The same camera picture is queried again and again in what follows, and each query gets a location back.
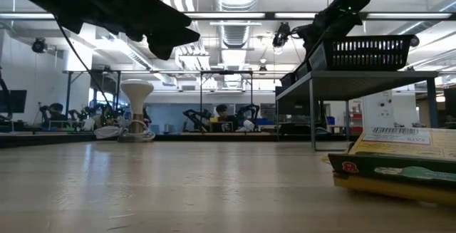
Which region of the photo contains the black background rig frame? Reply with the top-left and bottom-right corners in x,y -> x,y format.
199,70 -> 254,134
65,70 -> 123,120

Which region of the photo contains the yellow green crayon box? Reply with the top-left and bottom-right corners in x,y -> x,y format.
327,126 -> 456,206

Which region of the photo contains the black overhead camera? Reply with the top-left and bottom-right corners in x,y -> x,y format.
271,21 -> 291,48

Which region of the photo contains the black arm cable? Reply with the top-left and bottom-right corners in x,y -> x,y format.
53,15 -> 115,115

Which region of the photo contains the black round hanging camera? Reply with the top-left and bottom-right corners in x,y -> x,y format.
31,37 -> 48,54

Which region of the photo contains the black aluminium table frame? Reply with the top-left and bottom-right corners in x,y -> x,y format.
0,132 -> 352,149

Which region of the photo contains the white coiled lamp cable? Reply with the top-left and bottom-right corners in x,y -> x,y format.
93,118 -> 157,143

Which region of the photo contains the person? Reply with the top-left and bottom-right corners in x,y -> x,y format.
212,103 -> 239,133
46,102 -> 68,129

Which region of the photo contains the white mushroom lamp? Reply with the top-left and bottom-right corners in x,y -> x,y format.
120,78 -> 155,135

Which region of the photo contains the grey perforated metal shelf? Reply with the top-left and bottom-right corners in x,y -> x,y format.
274,69 -> 438,152

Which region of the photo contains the dark background monitor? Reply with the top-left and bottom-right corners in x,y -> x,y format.
0,89 -> 28,115
276,99 -> 311,117

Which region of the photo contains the red shelf unit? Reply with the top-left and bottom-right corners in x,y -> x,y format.
350,110 -> 363,135

